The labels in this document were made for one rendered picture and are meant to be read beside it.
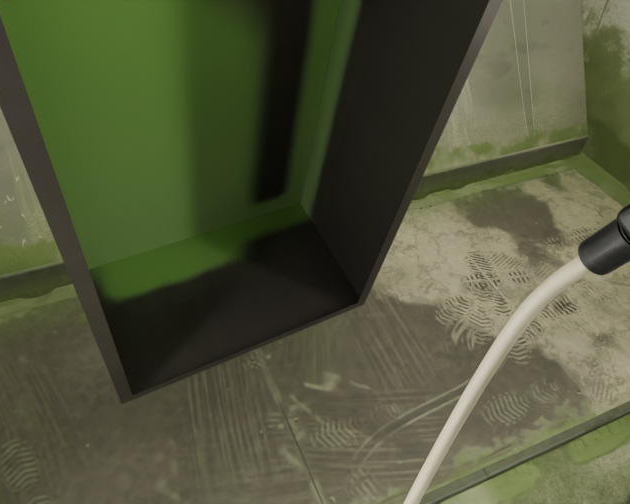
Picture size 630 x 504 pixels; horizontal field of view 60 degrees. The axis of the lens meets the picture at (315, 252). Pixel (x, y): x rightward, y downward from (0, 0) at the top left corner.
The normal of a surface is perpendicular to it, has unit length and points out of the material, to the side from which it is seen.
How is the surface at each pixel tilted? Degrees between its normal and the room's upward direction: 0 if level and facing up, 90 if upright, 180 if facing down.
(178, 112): 102
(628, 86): 90
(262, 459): 0
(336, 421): 0
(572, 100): 57
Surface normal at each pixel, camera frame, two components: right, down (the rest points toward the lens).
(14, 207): 0.37, 0.17
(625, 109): -0.92, 0.25
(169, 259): 0.15, -0.57
